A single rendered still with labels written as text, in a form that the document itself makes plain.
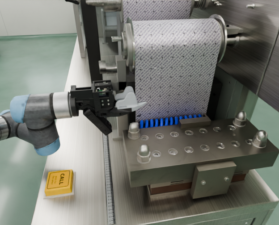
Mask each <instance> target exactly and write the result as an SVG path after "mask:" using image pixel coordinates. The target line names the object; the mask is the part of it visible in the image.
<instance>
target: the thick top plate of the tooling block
mask: <svg viewBox="0 0 279 225"><path fill-rule="evenodd" d="M234 119H235V118H231V119H222V120H214V121H211V124H210V125H208V126H200V127H192V128H183V129H181V128H180V126H179V125H166V126H158V127H149V128H141V129H140V138H138V139H135V140H132V139H130V138H129V137H128V130H123V147H124V152H125V157H126V163H127V170H128V175H129V181H130V186H131V188H133V187H139V186H145V185H151V184H157V183H166V182H172V181H178V180H184V179H192V178H193V177H194V171H195V167H196V165H202V164H209V163H218V162H224V161H231V160H232V161H233V162H234V163H235V164H236V169H235V172H238V171H246V170H252V169H258V168H264V167H272V166H273V165H274V163H275V161H276V159H277V157H278V155H279V149H278V148H277V147H276V146H275V145H274V144H273V143H272V142H271V141H270V140H269V139H268V138H267V143H266V147H265V148H257V147H255V146H254V145H253V144H252V143H251V141H252V140H253V138H254V135H256V133H257V132H258V131H259V130H258V129H257V128H256V127H255V126H254V125H253V124H252V123H251V122H250V121H249V120H248V119H247V118H246V122H245V126H244V127H238V126H236V125H234V124H233V121H234ZM142 144H145V145H147V146H148V147H149V151H150V152H151V161H150V162H149V163H147V164H140V163H139V162H137V159H136V158H137V153H138V151H139V147H140V146H141V145H142Z"/></svg>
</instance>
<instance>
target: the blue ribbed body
mask: <svg viewBox="0 0 279 225"><path fill-rule="evenodd" d="M197 117H202V115H201V114H198V116H196V115H193V117H192V116H191V115H189V116H188V118H197ZM188 118H187V116H184V119H188ZM180 119H183V118H182V116H180V117H179V120H180ZM179 120H178V117H174V120H173V118H172V117H170V119H169V120H168V118H167V117H166V118H165V121H164V120H163V118H161V119H160V122H159V121H158V119H155V122H154V121H153V119H151V120H150V123H149V122H148V120H145V123H144V121H143V120H141V121H140V124H139V128H140V129H141V128H149V127H158V126H166V125H178V121H179Z"/></svg>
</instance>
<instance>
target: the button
mask: <svg viewBox="0 0 279 225"><path fill-rule="evenodd" d="M72 183H73V170H72V169H69V170H62V171H52V172H49V173H48V177H47V181H46V186H45V191H44V192H45V194H46V196H53V195H59V194H65V193H71V192H72Z"/></svg>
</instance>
